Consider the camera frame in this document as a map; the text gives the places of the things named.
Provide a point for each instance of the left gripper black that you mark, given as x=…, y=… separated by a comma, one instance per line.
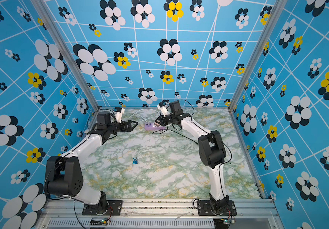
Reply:
x=129, y=128

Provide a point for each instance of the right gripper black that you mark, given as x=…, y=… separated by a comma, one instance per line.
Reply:
x=162, y=119

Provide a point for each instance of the purple power strip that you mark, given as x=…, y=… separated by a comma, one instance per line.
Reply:
x=153, y=127

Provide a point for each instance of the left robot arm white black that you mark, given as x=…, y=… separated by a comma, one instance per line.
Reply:
x=63, y=176

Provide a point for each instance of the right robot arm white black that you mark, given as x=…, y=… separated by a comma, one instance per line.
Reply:
x=212, y=150

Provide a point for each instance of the blue mp3 player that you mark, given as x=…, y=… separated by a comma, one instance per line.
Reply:
x=135, y=161

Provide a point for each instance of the left green circuit board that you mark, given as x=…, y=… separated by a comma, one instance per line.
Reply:
x=99, y=222

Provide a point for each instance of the green circuit board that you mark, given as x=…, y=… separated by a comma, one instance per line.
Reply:
x=99, y=222
x=221, y=223

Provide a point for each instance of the right green circuit board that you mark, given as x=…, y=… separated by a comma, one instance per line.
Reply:
x=221, y=223

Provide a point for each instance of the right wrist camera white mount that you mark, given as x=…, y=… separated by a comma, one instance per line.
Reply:
x=163, y=108

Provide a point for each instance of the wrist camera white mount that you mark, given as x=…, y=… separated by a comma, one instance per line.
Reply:
x=163, y=108
x=119, y=111

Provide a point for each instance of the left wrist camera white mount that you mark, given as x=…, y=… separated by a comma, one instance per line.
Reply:
x=119, y=111

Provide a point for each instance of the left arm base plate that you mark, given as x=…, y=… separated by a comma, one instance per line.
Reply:
x=111, y=207

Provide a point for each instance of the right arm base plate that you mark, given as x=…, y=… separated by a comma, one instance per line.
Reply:
x=209, y=208

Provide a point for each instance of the aluminium front rail frame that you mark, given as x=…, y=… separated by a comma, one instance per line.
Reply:
x=161, y=214

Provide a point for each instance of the left aluminium corner post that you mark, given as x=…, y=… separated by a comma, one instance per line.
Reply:
x=56, y=35

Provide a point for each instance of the aluminium corner post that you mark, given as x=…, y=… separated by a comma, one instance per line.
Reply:
x=56, y=35
x=268, y=28

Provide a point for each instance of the right aluminium corner post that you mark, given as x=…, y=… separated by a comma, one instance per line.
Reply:
x=268, y=28

